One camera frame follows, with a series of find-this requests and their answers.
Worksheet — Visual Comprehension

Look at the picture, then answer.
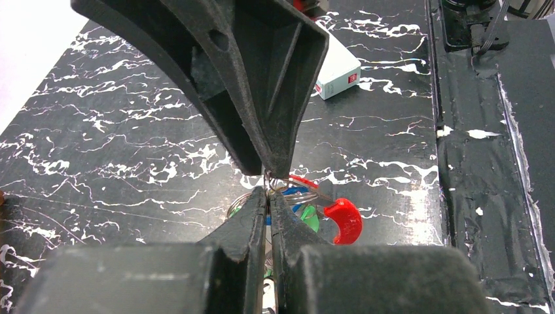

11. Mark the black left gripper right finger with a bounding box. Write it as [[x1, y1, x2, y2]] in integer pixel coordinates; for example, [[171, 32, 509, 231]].
[[268, 195, 492, 313]]

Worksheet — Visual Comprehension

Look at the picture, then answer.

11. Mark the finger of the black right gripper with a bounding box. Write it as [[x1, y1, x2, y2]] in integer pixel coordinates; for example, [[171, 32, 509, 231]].
[[71, 1, 262, 175], [163, 1, 329, 177]]

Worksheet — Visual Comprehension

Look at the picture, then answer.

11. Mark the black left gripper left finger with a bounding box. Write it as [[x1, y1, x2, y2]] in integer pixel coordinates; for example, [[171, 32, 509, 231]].
[[17, 187, 267, 313]]

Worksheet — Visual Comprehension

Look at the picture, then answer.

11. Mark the blue key tag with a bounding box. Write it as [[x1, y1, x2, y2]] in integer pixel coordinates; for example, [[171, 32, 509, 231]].
[[265, 186, 308, 226]]

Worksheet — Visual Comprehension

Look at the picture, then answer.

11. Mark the metal key organizer ring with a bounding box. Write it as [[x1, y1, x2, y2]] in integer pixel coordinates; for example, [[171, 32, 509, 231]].
[[226, 172, 363, 314]]

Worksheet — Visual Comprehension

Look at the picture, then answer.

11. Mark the red tag key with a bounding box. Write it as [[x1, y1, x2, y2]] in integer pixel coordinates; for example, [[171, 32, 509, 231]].
[[287, 175, 319, 190]]

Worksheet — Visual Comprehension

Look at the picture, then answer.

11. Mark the white card box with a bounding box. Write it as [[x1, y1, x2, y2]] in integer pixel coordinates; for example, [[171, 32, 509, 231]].
[[315, 22, 361, 100]]

